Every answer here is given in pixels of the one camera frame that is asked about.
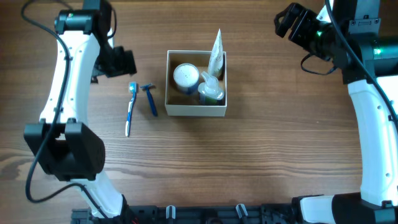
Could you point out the clear spray bottle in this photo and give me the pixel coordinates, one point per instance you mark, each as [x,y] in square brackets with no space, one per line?
[210,93]

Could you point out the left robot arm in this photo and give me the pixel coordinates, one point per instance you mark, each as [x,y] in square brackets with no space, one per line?
[62,143]

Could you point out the blue white toothbrush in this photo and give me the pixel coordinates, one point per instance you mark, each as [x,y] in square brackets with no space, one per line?
[133,92]

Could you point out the cotton bud tub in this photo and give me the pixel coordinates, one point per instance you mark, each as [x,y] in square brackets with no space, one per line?
[186,78]

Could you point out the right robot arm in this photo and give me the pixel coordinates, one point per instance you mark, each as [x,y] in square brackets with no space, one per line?
[347,33]

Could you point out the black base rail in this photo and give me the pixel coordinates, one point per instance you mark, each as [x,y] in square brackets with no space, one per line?
[259,214]

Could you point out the blue disposable razor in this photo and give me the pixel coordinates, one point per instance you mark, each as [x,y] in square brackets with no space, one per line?
[146,88]

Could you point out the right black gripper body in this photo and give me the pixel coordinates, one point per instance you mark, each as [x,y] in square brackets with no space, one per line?
[315,37]

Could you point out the white shampoo tube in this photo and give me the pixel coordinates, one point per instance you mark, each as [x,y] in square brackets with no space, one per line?
[215,65]

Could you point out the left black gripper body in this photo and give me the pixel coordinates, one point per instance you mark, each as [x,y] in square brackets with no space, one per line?
[115,62]

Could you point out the white cardboard box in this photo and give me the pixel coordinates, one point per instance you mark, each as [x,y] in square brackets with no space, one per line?
[180,104]

